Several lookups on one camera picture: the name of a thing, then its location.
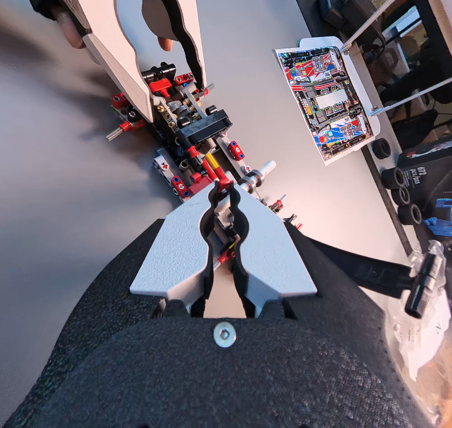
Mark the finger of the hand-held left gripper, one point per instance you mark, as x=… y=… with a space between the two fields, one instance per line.
x=113 y=46
x=187 y=22

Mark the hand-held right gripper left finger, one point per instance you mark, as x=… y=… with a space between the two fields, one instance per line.
x=169 y=258

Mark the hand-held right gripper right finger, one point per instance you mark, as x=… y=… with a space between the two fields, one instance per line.
x=275 y=258

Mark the red lego seat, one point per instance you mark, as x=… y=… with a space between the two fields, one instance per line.
x=201 y=188

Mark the lego car chassis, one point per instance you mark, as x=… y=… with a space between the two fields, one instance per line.
x=208 y=127

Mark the black lego set box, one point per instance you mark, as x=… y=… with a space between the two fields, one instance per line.
x=430 y=173

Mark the person's left hand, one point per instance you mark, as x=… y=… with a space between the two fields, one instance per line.
x=70 y=34

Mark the black power adapter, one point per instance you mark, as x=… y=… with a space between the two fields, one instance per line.
x=332 y=7

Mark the holographic sticker sheet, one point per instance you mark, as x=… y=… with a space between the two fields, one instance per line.
x=328 y=103

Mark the white labelled clear plastic bag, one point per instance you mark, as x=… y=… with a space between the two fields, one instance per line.
x=423 y=343

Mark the metal rod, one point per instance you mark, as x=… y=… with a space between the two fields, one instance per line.
x=381 y=14
x=411 y=96

